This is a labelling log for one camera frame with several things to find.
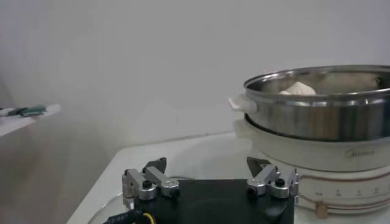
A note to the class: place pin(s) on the white side table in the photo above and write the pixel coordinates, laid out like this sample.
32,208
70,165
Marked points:
12,123

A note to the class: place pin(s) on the small black device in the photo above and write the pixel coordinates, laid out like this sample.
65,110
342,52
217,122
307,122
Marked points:
16,111

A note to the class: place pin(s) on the white electric cooker base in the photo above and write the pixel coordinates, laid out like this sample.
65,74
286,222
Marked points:
320,158

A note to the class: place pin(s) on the small white device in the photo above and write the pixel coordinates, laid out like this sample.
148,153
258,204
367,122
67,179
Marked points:
4,111

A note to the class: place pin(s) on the green and grey tool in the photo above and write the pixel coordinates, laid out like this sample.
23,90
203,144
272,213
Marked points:
33,110

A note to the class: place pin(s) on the white steamed baozi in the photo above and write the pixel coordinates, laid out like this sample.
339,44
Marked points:
300,89

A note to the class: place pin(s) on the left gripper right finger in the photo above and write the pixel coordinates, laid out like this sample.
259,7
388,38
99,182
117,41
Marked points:
263,178

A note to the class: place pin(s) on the stainless steel steamer basket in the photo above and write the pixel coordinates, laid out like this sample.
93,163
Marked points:
320,118

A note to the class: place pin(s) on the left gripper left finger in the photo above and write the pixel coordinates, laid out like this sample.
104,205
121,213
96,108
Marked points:
166,182

